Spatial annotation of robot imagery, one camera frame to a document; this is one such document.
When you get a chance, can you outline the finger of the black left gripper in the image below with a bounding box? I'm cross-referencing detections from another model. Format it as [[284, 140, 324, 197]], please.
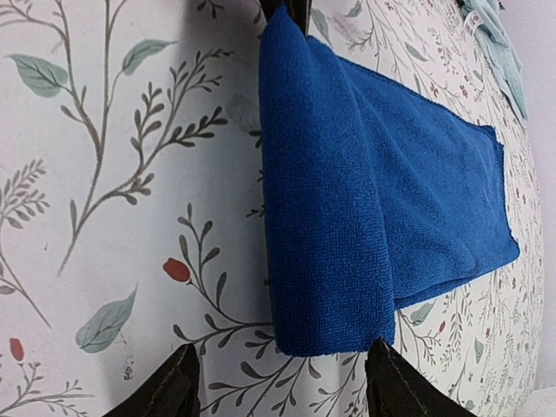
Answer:
[[276, 0, 311, 33]]

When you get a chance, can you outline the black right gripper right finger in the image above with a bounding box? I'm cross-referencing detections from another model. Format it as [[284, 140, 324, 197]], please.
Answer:
[[365, 338, 467, 417]]

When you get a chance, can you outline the light blue towel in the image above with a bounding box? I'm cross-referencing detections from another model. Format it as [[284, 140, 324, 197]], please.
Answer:
[[460, 0, 528, 122]]

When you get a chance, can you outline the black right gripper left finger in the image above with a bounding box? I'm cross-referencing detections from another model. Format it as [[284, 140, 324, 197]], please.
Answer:
[[104, 344, 201, 417]]

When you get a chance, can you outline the dark blue towel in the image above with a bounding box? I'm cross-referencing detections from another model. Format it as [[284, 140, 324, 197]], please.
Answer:
[[259, 5, 520, 357]]

